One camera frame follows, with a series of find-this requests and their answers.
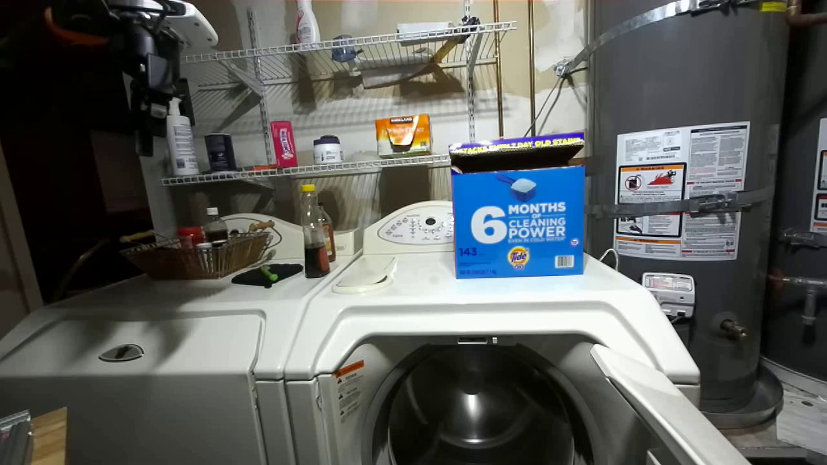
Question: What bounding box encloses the white washing machine door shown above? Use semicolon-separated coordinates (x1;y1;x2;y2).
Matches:
590;347;749;465

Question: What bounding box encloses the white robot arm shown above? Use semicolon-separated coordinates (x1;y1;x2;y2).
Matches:
42;0;220;159

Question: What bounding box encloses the white front-load washing machine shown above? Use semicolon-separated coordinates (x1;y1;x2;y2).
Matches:
284;201;700;465

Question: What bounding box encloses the dark syrup bottle yellow cap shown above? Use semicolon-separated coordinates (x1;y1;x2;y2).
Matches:
300;183;337;279

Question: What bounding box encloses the orange box on shelf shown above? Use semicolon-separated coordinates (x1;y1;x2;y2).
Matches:
374;115;432;159

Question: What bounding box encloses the blue Tide detergent box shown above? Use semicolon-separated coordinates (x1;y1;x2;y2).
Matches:
450;133;587;279

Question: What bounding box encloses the white jar on shelf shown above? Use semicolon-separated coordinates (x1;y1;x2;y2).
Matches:
313;136;343;167

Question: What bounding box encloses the dark cloth with green brush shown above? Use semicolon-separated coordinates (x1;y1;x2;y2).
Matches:
235;265;303;288

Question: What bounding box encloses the pink box on shelf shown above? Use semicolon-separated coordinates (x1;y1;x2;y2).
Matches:
268;120;298;169

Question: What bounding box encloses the wicker basket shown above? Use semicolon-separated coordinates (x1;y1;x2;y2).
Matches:
120;227;277;279

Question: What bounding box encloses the dark container on shelf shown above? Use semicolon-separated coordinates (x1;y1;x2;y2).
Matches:
205;136;235;172

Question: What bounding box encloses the white spray bottle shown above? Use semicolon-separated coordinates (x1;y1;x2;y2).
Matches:
165;99;200;176

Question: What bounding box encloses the grey water heater tank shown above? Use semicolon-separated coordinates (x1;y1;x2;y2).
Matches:
587;0;788;429

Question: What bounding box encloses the white wire wall shelf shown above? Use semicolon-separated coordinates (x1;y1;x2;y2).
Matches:
183;18;514;183

